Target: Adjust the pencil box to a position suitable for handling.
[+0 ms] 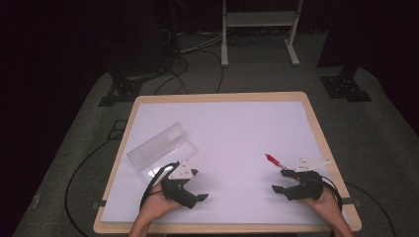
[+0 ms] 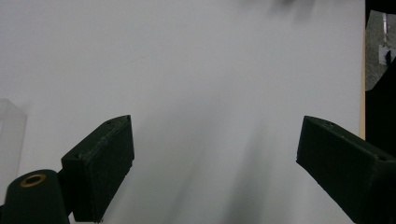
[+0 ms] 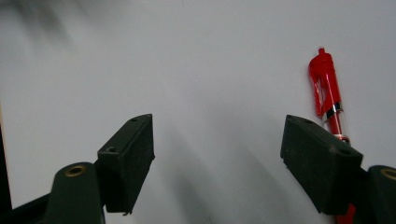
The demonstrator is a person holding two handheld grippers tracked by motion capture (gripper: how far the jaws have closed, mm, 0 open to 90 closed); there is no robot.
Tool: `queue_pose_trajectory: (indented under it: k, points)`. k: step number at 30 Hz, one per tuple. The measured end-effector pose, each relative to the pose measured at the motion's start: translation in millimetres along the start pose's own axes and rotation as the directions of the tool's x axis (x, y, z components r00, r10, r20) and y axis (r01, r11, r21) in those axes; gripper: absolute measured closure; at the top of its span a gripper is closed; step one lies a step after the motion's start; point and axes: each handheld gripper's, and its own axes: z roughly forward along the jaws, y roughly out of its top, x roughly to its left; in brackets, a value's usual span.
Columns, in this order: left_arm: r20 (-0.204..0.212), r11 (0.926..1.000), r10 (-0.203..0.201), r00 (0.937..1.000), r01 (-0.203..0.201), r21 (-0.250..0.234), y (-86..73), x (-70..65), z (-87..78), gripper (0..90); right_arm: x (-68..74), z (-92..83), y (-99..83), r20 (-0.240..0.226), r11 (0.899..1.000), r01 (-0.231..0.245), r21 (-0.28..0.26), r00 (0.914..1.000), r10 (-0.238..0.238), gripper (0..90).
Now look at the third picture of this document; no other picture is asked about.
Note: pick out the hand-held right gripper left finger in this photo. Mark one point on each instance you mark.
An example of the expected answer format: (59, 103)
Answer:
(124, 168)

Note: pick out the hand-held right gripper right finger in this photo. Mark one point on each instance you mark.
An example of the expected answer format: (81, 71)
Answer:
(323, 168)

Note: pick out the red pen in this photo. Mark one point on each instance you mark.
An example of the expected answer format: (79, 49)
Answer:
(325, 81)

